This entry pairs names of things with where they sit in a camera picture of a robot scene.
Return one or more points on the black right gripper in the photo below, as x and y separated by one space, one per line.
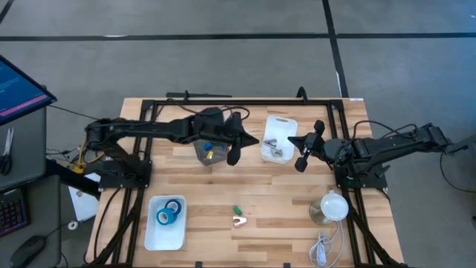
320 149

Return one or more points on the small green stapler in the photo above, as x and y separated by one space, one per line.
237 210

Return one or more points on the black keyboard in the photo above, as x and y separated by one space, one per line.
13 212

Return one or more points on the yellow stapler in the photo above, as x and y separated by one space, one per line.
210 155

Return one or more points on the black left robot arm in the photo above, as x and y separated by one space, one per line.
148 128

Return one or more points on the blue stapler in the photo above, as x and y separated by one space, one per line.
208 146

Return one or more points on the yellow clamp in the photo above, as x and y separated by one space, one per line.
79 168

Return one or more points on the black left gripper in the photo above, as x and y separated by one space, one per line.
215 126

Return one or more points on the large white plastic bin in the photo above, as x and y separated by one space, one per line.
163 238

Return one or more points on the grey desk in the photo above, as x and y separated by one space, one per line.
33 149

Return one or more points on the black computer mouse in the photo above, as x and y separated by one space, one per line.
26 252

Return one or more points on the grey translucent plastic bin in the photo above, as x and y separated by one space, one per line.
219 158

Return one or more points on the blue screen monitor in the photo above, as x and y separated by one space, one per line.
18 93

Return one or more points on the white mushroom-shaped lamp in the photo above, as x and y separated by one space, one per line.
334 206

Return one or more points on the small white plastic bin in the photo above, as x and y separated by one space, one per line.
280 128

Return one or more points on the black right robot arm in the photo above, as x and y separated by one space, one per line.
372 147

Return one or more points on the white paper sheet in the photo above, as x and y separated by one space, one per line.
83 204

